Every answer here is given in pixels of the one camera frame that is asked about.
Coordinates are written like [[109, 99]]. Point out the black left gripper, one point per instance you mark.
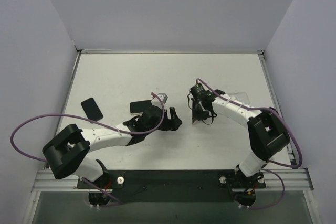
[[167, 119]]

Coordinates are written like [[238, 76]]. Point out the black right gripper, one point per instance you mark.
[[198, 109]]

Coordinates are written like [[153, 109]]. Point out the phone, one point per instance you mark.
[[138, 107]]

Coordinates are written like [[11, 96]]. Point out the black smartphone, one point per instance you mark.
[[91, 109]]

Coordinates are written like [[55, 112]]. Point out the clear phone case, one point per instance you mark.
[[239, 97]]

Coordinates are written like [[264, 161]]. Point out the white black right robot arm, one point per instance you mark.
[[267, 134]]

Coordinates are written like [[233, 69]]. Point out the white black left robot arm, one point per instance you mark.
[[67, 152]]

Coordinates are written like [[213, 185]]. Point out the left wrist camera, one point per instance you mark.
[[159, 100]]

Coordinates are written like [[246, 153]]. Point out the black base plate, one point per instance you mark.
[[171, 186]]

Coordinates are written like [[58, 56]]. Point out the aluminium front rail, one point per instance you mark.
[[289, 179]]

